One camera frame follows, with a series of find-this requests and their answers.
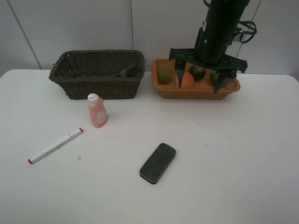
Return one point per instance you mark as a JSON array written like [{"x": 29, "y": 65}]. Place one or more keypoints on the dark mangosteen fruit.
[{"x": 197, "y": 72}]

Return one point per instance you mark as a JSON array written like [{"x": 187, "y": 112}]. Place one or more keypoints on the white marker red caps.
[{"x": 69, "y": 137}]

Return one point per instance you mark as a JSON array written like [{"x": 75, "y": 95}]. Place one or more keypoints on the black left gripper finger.
[{"x": 180, "y": 69}]

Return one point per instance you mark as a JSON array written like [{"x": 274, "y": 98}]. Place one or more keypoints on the dark green pump bottle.
[{"x": 131, "y": 71}]

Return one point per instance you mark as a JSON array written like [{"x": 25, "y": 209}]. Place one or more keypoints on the orange wicker basket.
[{"x": 202, "y": 89}]

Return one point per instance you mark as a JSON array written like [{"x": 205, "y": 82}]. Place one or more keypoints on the brown kiwi fruit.
[{"x": 164, "y": 74}]

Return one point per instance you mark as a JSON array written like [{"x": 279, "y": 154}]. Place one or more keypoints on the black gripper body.
[{"x": 210, "y": 49}]

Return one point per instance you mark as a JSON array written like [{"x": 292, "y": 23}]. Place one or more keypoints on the green lime fruit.
[{"x": 215, "y": 78}]

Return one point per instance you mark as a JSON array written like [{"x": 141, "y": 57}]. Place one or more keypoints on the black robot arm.
[{"x": 225, "y": 13}]

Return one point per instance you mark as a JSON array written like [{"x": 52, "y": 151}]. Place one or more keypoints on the pink bottle white cap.
[{"x": 97, "y": 111}]

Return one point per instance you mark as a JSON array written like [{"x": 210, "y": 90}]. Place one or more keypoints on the dark brown wicker basket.
[{"x": 81, "y": 72}]

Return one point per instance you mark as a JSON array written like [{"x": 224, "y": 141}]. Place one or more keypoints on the dark grey whiteboard eraser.
[{"x": 157, "y": 163}]

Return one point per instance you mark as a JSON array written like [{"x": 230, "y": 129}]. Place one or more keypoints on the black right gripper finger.
[{"x": 227, "y": 76}]

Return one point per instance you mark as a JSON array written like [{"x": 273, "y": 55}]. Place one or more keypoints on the orange peach fruit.
[{"x": 187, "y": 80}]

